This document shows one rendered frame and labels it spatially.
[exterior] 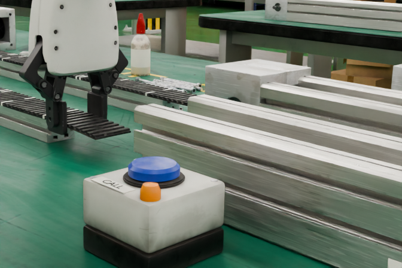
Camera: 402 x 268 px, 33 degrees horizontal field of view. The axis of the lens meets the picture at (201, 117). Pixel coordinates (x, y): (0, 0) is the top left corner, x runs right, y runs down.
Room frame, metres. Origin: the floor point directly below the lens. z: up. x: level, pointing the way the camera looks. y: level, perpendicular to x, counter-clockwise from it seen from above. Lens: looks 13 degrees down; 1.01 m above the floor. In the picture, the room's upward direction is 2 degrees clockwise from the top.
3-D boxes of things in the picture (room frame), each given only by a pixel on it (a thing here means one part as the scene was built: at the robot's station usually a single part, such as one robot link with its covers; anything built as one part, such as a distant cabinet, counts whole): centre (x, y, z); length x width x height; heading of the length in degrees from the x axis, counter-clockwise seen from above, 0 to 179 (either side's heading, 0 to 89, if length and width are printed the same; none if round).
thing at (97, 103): (0.82, 0.12, 0.84); 0.03 x 0.03 x 0.07; 46
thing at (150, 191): (0.46, 0.03, 0.85); 0.01 x 0.01 x 0.01
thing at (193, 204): (0.51, 0.03, 0.81); 0.10 x 0.08 x 0.06; 136
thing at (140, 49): (1.30, 0.12, 0.84); 0.04 x 0.04 x 0.12
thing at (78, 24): (0.80, 0.15, 0.93); 0.10 x 0.07 x 0.11; 136
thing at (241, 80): (0.84, -0.06, 0.83); 0.12 x 0.09 x 0.10; 136
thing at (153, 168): (0.50, 0.03, 0.84); 0.04 x 0.04 x 0.02
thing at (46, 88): (0.77, 0.18, 0.84); 0.03 x 0.03 x 0.07; 46
